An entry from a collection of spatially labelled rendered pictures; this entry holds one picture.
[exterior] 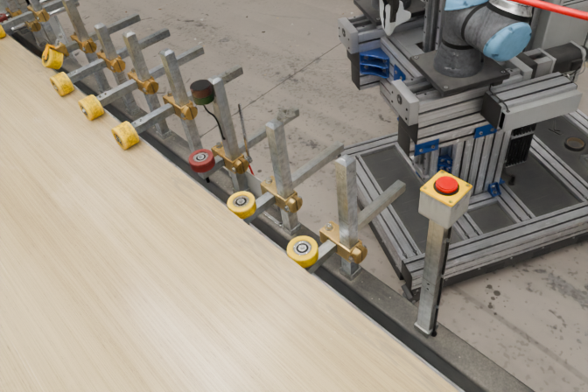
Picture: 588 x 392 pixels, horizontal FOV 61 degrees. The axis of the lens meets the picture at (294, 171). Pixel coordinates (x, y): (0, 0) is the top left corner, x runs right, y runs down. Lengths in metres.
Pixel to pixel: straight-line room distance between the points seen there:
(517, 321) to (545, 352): 0.15
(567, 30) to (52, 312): 1.81
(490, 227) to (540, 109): 0.73
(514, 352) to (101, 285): 1.56
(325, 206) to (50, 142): 1.36
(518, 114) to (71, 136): 1.48
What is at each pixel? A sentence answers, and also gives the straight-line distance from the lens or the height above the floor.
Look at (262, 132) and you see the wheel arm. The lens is 1.72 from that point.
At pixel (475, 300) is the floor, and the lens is 2.32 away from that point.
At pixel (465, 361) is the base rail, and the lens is 1.38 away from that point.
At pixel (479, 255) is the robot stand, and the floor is 0.23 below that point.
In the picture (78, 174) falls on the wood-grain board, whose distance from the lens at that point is 1.73.
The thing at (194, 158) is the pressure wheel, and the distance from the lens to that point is 1.61.
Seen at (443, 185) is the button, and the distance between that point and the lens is 0.97.
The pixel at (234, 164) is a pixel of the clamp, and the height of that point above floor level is 0.86.
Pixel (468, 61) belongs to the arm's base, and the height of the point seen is 1.09.
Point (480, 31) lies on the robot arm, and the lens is 1.48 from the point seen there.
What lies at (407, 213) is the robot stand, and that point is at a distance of 2.30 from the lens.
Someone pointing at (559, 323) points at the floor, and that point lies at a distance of 2.35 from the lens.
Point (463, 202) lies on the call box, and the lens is 1.00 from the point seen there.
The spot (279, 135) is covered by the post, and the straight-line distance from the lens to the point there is 1.32.
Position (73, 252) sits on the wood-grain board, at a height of 0.90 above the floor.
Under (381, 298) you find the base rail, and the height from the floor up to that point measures 0.70.
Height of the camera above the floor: 1.91
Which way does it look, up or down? 43 degrees down
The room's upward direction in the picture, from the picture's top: 8 degrees counter-clockwise
